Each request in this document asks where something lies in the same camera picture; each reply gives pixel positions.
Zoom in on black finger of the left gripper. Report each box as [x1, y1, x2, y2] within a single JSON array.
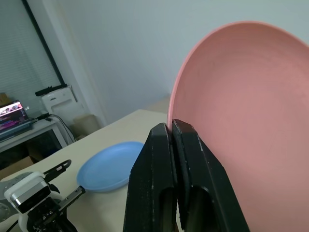
[[43, 159, 72, 182], [58, 185, 86, 212]]

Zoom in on open laptop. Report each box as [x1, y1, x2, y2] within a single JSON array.
[[0, 100, 32, 143]]

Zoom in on white window blind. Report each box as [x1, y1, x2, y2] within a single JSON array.
[[0, 0, 61, 107]]

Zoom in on black desk cables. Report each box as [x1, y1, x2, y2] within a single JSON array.
[[36, 113, 76, 144]]

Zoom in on brown cardboard box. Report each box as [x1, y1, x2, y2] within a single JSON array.
[[0, 156, 34, 175]]

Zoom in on black bar device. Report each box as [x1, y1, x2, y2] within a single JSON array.
[[34, 84, 68, 97]]

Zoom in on white desk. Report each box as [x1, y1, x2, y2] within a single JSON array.
[[0, 117, 71, 167]]

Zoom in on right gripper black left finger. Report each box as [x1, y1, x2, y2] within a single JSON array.
[[123, 122, 180, 232]]

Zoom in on pink plate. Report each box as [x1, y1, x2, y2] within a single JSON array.
[[167, 21, 309, 232]]

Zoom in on blue plate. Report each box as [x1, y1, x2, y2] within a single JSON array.
[[76, 141, 145, 193]]

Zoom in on beige waste bin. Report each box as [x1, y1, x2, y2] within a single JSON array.
[[73, 114, 100, 141]]

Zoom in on black window frame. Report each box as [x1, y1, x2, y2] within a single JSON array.
[[22, 0, 68, 88]]

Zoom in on white appliance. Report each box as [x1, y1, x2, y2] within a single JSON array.
[[40, 87, 78, 117]]

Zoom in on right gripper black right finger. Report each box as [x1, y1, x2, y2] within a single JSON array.
[[171, 118, 251, 232]]

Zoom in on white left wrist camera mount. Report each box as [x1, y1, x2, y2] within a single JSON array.
[[3, 171, 64, 232]]

